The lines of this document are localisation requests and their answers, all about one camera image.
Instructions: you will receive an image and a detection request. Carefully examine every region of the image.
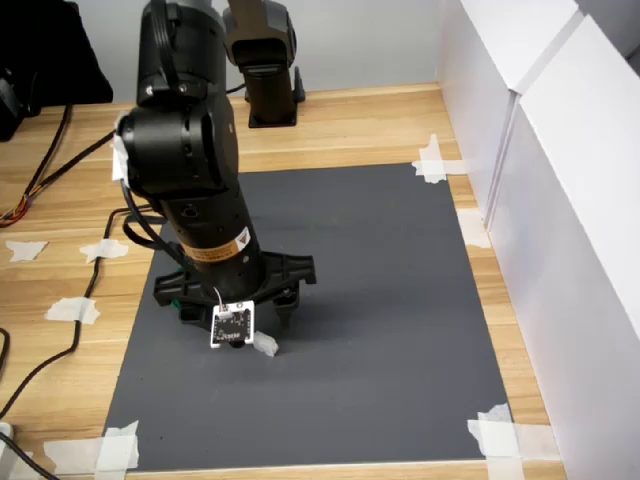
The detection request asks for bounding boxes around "small white plastic terminal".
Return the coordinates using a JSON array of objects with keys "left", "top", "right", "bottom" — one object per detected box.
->
[{"left": 253, "top": 329, "right": 280, "bottom": 358}]

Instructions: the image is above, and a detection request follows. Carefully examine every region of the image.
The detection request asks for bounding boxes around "white masking tape piece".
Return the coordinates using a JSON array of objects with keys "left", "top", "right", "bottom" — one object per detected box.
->
[
  {"left": 78, "top": 238, "right": 130, "bottom": 265},
  {"left": 44, "top": 297, "right": 101, "bottom": 325},
  {"left": 42, "top": 419, "right": 141, "bottom": 476},
  {"left": 457, "top": 208, "right": 494, "bottom": 250},
  {"left": 466, "top": 402, "right": 560, "bottom": 480},
  {"left": 410, "top": 133, "right": 471, "bottom": 185},
  {"left": 4, "top": 239, "right": 50, "bottom": 264}
]

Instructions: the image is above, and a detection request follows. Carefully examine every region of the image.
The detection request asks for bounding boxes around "dark grey mat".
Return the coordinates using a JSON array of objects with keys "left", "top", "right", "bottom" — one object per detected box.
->
[{"left": 102, "top": 162, "right": 514, "bottom": 474}]

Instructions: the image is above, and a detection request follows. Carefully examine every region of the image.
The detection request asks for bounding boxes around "crumpled white tape scrap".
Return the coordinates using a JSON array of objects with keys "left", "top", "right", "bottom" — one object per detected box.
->
[{"left": 110, "top": 112, "right": 132, "bottom": 187}]

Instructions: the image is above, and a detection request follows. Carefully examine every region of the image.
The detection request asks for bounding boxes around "black device box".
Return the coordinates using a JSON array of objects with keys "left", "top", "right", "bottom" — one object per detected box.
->
[{"left": 0, "top": 64, "right": 42, "bottom": 143}]

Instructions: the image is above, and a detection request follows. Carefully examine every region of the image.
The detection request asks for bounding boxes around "black chair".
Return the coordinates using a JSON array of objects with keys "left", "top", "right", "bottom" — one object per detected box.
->
[{"left": 0, "top": 0, "right": 115, "bottom": 107}]

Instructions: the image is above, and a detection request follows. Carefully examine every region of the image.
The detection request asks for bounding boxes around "white partition panel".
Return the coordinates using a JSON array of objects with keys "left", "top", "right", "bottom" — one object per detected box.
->
[
  {"left": 487, "top": 12, "right": 640, "bottom": 480},
  {"left": 438, "top": 0, "right": 586, "bottom": 236}
]

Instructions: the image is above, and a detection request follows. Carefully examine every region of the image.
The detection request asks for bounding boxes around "white gripper camera module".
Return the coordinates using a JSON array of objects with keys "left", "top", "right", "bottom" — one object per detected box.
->
[{"left": 208, "top": 299, "right": 258, "bottom": 351}]

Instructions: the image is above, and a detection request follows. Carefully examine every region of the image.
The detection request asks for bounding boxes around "black camera cable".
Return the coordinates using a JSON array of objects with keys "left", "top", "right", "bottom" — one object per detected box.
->
[{"left": 0, "top": 179, "right": 174, "bottom": 419}]

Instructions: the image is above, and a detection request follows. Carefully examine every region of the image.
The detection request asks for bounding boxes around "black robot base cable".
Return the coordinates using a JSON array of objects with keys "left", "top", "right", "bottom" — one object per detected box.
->
[{"left": 27, "top": 130, "right": 121, "bottom": 199}]

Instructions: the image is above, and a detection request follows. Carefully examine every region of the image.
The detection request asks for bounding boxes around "black cable with coloured wires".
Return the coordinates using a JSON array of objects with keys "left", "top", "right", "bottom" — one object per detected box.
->
[{"left": 0, "top": 102, "right": 74, "bottom": 229}]

